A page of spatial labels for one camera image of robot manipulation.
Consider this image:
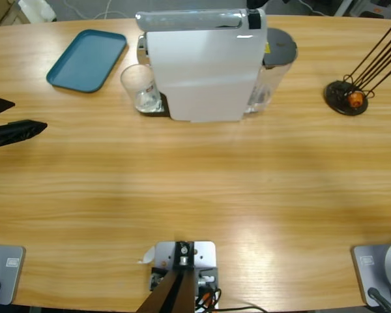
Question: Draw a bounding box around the white block with dark post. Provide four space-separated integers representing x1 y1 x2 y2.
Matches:
138 240 220 313

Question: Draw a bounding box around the grey equipment box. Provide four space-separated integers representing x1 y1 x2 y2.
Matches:
358 0 391 19

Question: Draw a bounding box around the white paper tab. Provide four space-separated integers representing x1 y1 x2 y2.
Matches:
137 246 156 265

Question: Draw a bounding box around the white capsule coffee machine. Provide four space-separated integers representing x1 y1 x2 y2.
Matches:
136 8 268 124

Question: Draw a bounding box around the orange black cable bundle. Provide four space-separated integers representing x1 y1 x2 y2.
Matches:
194 286 222 313

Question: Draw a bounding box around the white floor cable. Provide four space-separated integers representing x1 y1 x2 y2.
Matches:
65 0 139 20

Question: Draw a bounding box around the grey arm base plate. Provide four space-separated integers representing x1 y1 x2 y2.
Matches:
0 244 26 306
351 240 391 307

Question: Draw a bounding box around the white metal frame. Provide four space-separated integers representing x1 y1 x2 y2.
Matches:
332 0 359 17

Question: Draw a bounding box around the clear glass cup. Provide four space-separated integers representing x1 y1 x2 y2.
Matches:
119 63 163 114

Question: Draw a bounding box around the teal plastic tray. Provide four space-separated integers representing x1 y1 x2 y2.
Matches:
46 29 128 95

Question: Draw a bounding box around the silver foil orange capsule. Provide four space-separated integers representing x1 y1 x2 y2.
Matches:
347 92 364 108

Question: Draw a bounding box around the brown cardboard box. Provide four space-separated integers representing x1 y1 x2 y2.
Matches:
0 0 20 29

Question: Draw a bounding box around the clear water tank black lid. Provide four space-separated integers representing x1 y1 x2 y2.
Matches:
244 27 299 115

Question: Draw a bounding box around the grey coffee machine lever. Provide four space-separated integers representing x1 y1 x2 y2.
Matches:
135 8 245 33

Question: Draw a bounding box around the white foam block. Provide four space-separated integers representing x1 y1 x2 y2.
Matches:
18 0 57 23

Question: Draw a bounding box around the black power cable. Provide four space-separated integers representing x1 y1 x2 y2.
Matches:
220 305 268 313

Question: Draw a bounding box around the black capsule holder with rods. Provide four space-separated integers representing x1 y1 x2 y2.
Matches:
324 21 391 117

